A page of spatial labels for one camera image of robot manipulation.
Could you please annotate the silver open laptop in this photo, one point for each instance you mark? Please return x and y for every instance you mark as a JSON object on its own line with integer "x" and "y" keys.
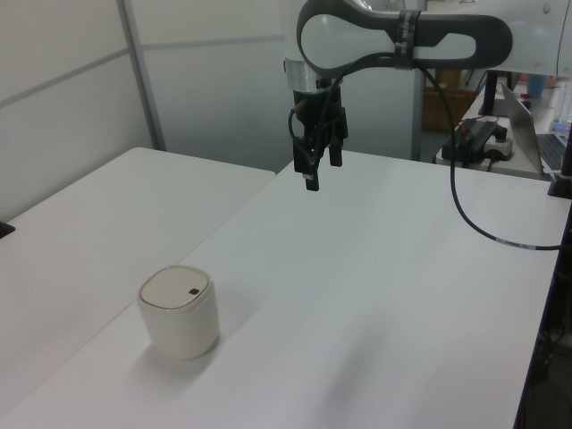
{"x": 529, "y": 129}

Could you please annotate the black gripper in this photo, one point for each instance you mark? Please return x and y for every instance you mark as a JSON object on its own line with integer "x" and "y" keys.
{"x": 319, "y": 109}

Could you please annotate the black power strip with plugs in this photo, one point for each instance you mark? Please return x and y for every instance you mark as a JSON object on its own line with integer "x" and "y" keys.
{"x": 480, "y": 136}

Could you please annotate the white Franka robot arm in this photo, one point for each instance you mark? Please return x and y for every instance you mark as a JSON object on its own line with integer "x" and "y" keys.
{"x": 330, "y": 40}

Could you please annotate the white keyboard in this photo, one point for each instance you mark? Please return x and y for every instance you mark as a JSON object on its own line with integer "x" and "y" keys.
{"x": 564, "y": 105}

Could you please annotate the black monitor stand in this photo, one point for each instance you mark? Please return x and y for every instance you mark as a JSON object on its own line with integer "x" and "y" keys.
{"x": 490, "y": 91}

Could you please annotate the small white trash can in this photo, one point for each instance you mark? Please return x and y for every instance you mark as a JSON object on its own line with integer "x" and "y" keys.
{"x": 181, "y": 324}

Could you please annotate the blue plastic cup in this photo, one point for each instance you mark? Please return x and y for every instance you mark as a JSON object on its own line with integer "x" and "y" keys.
{"x": 536, "y": 85}

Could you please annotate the brown cardboard box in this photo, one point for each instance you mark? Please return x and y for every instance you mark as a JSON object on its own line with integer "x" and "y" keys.
{"x": 440, "y": 107}

